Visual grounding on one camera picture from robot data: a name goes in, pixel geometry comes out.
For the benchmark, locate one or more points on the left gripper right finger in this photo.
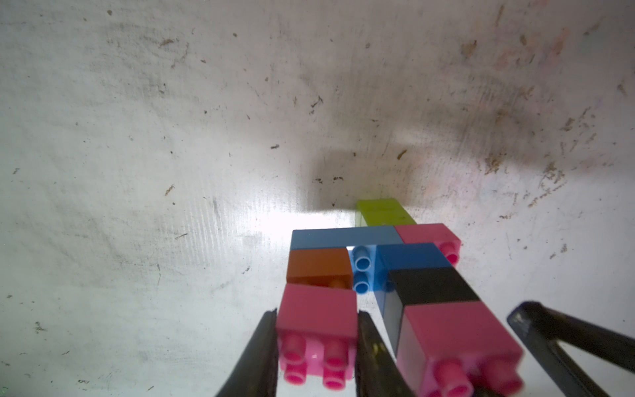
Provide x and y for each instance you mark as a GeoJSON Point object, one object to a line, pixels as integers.
{"type": "Point", "coordinates": [376, 373]}

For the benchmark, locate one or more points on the orange lego brick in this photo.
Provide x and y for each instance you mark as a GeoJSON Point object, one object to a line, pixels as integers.
{"type": "Point", "coordinates": [326, 267]}

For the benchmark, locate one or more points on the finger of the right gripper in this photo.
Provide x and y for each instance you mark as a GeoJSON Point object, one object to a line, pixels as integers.
{"type": "Point", "coordinates": [542, 329]}

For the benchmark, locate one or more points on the light blue long lego brick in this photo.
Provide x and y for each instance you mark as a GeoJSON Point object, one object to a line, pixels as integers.
{"type": "Point", "coordinates": [361, 244]}

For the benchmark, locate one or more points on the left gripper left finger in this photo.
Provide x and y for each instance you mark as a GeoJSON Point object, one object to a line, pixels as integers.
{"type": "Point", "coordinates": [256, 372]}

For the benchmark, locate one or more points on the black lego brick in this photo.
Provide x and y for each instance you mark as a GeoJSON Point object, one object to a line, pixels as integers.
{"type": "Point", "coordinates": [407, 287]}

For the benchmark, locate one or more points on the pink lego brick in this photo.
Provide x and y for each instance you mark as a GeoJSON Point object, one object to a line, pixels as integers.
{"type": "Point", "coordinates": [452, 348]}
{"type": "Point", "coordinates": [436, 233]}
{"type": "Point", "coordinates": [317, 330]}

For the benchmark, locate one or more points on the green lego brick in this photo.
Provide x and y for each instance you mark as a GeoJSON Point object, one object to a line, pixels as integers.
{"type": "Point", "coordinates": [382, 212]}

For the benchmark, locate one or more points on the dark blue lego brick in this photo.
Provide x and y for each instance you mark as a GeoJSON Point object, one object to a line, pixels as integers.
{"type": "Point", "coordinates": [403, 257]}

